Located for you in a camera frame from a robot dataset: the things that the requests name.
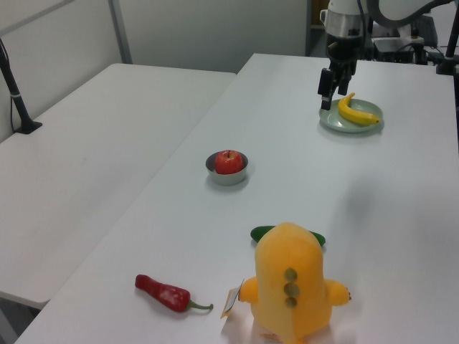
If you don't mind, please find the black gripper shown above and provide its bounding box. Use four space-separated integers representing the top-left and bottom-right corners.
318 35 361 110

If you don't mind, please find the yellow banana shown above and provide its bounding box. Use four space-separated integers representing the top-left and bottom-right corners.
338 92 381 127

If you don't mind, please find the pale green plastic plate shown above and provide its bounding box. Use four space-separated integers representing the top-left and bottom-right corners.
318 98 384 134

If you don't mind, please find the black electronics box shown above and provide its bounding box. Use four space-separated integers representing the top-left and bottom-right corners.
372 35 437 66

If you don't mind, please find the black clamp stand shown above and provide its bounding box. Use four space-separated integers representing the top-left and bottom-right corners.
435 21 459 76

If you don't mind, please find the red apple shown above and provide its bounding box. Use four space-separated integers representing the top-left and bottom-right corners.
214 150 245 176

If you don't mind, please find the small grey metal bowl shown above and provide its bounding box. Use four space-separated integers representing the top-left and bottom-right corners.
205 150 250 186

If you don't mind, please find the orange plush toy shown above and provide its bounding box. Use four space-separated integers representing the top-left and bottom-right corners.
238 221 353 344

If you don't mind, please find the paper plush toy tag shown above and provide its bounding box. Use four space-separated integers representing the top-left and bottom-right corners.
219 279 245 320

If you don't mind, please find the red chili pepper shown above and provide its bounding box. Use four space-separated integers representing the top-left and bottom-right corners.
135 274 214 314

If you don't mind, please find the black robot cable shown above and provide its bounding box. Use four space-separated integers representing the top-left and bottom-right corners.
356 0 374 60

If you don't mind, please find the grey partition post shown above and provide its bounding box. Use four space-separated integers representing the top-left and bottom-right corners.
107 0 133 65

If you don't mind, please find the black camera stand pole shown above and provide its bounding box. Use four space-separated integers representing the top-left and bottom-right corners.
0 37 43 135

